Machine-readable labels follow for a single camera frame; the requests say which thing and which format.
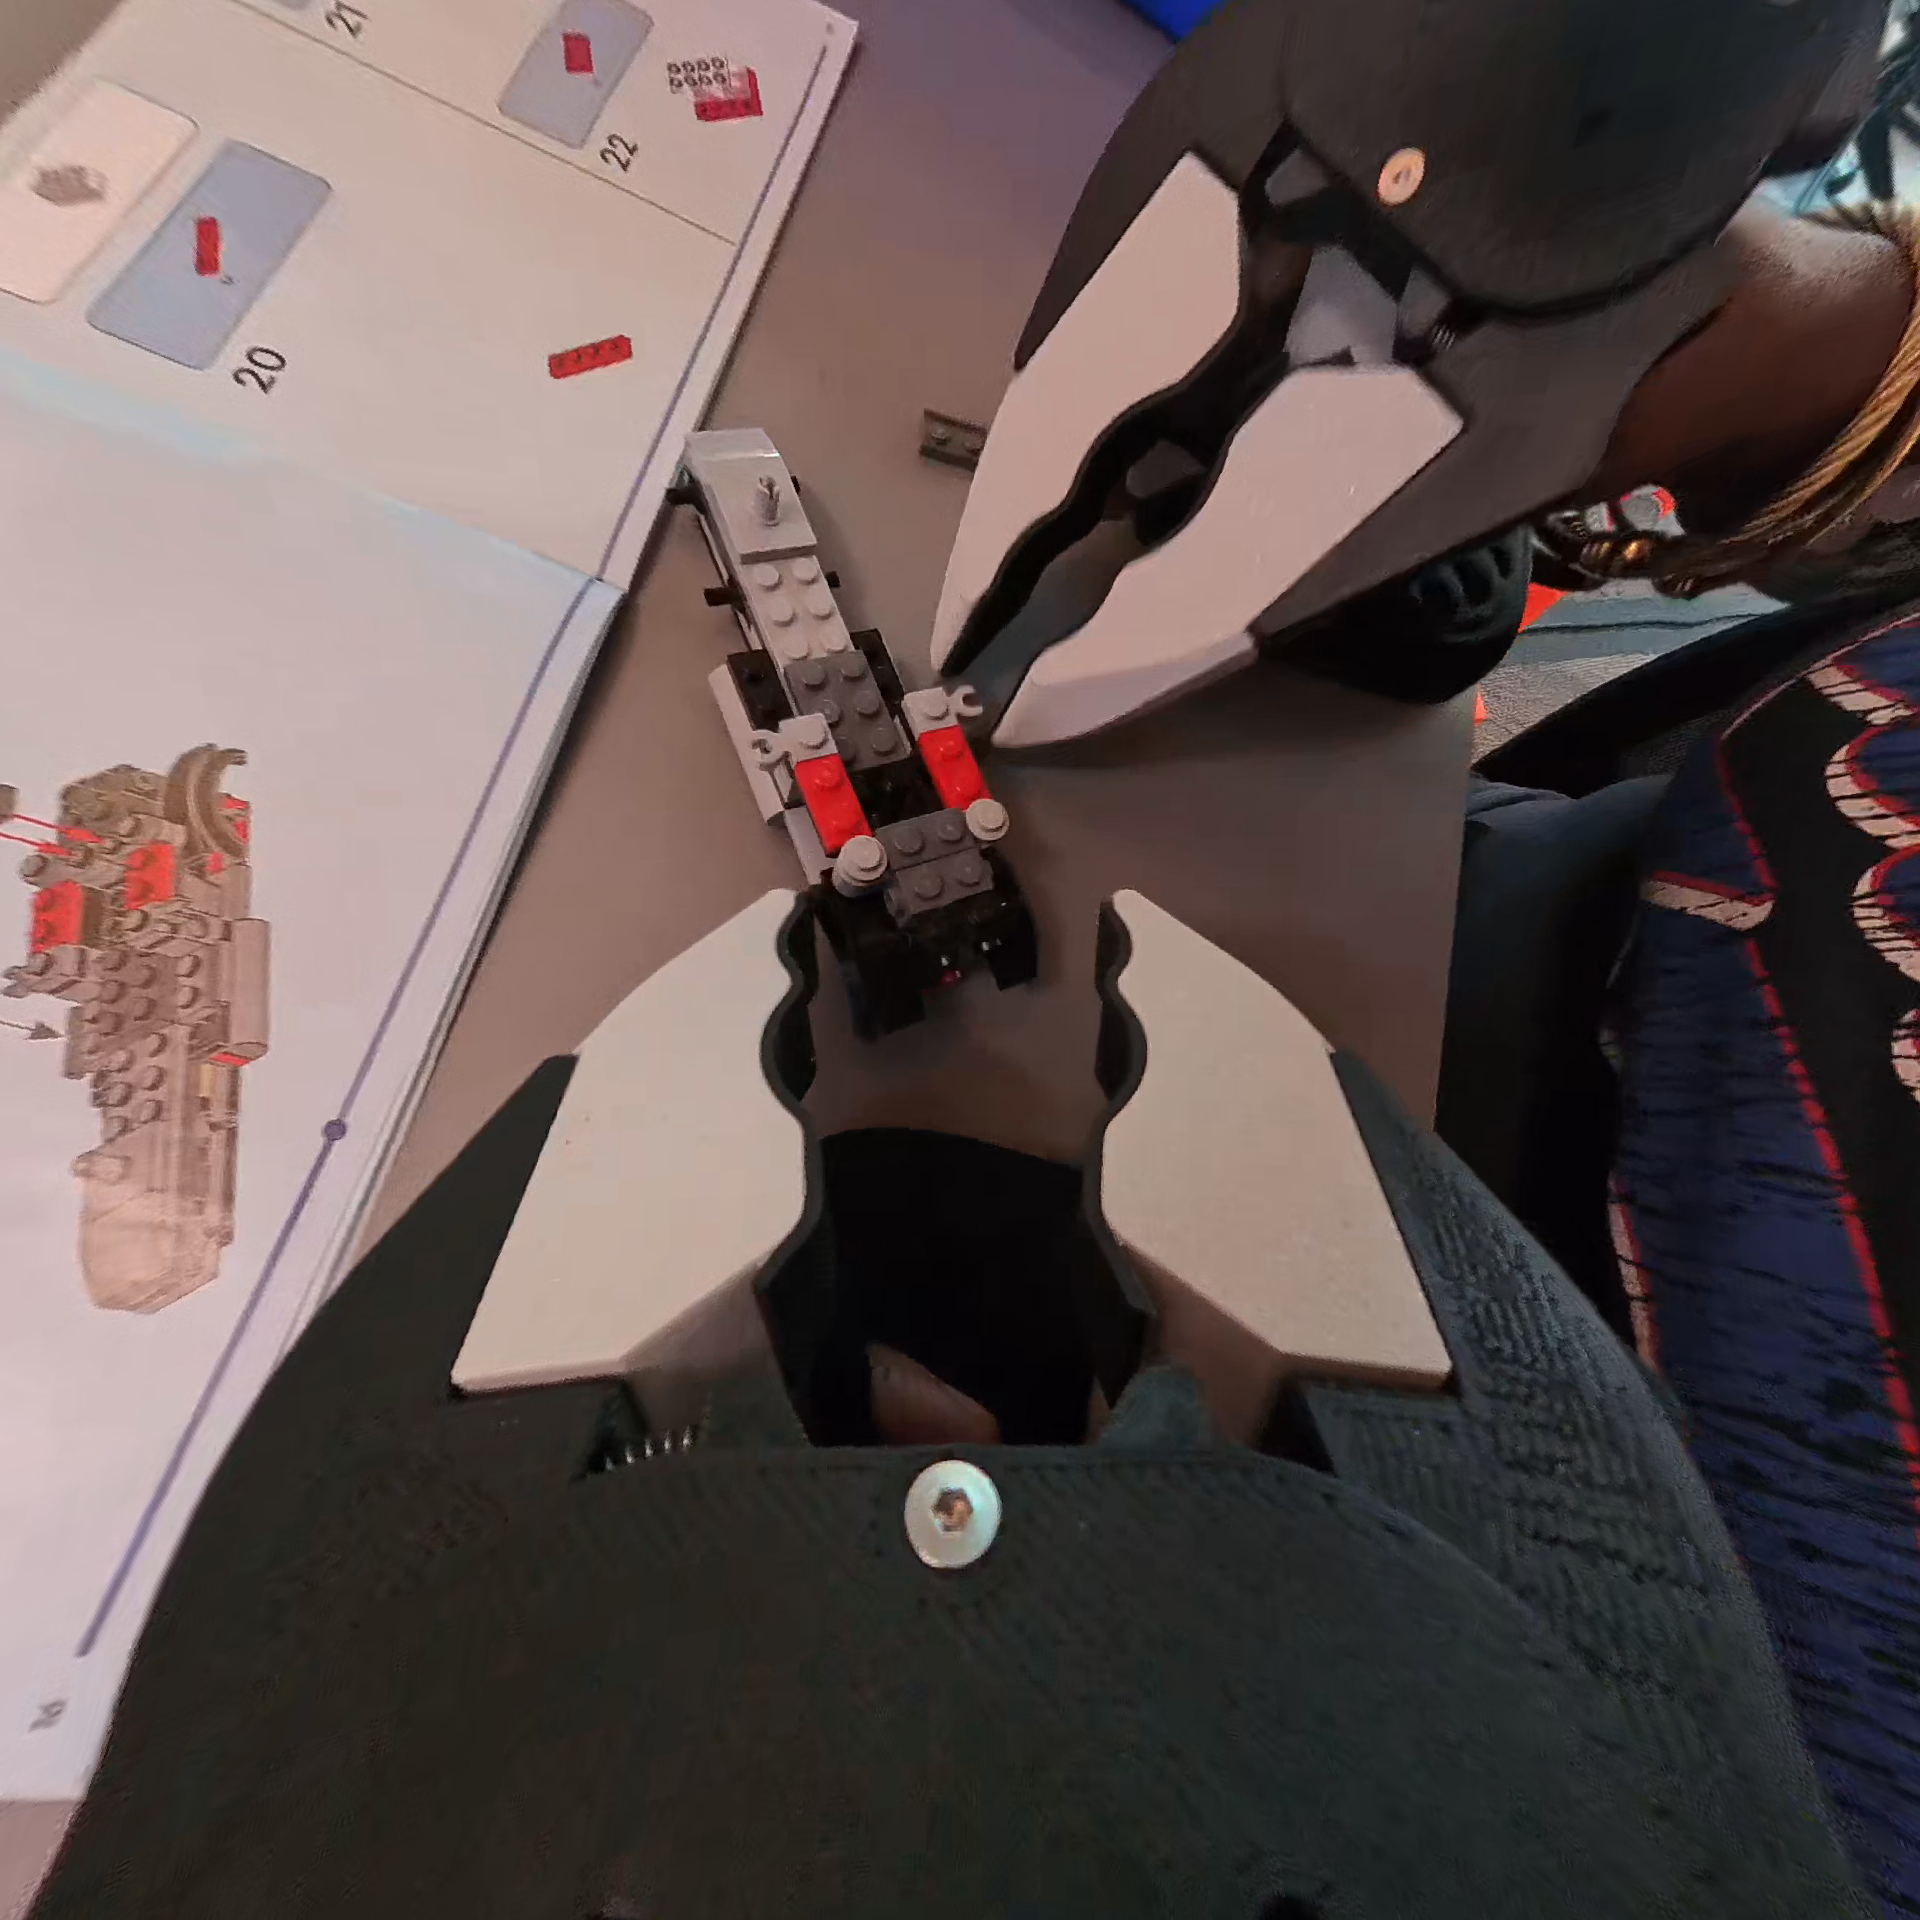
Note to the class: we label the small light grey brick piece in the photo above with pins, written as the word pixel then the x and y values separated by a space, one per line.
pixel 949 438

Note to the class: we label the grey desk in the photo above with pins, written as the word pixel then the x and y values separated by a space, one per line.
pixel 1276 839

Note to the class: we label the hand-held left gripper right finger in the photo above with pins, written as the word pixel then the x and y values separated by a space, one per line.
pixel 1276 1200

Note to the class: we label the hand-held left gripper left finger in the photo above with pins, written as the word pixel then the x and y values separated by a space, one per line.
pixel 646 1185

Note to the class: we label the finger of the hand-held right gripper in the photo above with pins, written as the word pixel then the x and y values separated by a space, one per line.
pixel 1320 465
pixel 1096 389

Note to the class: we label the person's dark pants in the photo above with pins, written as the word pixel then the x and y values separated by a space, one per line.
pixel 1546 930

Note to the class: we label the blue plastic bin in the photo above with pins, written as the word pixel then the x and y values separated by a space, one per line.
pixel 1184 13

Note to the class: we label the grey red toy brick vehicle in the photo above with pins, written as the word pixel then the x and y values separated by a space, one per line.
pixel 840 705

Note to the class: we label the person's left hand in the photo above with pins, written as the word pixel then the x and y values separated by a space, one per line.
pixel 932 1402

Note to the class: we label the person's navy printed shirt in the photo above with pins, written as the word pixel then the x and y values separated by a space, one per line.
pixel 1770 1200

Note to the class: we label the person's right hand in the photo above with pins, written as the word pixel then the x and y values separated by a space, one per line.
pixel 1740 375

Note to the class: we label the orange traffic cone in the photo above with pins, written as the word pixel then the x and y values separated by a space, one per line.
pixel 1541 605

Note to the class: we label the open instruction booklet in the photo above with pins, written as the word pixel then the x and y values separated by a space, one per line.
pixel 376 524

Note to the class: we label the black chair armrest pad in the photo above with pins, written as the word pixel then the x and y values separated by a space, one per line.
pixel 1441 629

